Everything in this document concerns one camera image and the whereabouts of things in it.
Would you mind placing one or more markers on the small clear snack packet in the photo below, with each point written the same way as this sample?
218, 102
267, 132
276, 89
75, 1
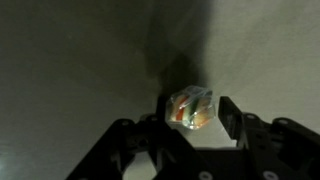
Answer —
191, 108

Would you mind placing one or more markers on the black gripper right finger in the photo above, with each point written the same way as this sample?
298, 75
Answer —
266, 146

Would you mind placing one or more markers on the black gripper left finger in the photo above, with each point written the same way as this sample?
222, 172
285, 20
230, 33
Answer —
160, 140

